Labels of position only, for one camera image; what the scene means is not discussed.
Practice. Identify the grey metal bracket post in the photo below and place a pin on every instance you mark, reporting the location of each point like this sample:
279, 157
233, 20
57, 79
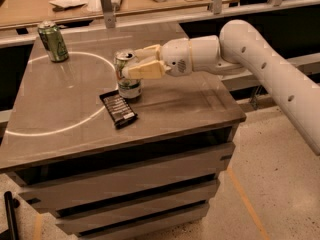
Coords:
108, 14

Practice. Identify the black stand on floor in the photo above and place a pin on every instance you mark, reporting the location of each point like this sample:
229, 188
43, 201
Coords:
11, 204

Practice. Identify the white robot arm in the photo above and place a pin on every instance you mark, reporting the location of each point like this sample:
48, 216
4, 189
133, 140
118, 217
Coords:
239, 45

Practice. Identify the grey drawer cabinet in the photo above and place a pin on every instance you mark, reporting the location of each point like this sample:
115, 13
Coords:
100, 182

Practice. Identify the white papers on desk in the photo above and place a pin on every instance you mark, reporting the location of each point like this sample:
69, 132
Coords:
90, 5

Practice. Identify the white green 7up can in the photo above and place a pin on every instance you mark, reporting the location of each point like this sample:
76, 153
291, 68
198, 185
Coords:
128, 88

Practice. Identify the green soda can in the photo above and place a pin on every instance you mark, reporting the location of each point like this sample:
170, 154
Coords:
53, 41

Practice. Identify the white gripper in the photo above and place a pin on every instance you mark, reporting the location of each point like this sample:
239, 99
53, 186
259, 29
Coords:
176, 57

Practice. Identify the wooden background desk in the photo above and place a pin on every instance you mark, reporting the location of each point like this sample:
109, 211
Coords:
18, 14

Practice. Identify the black rxbar chocolate bar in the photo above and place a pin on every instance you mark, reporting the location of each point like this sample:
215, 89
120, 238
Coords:
119, 110

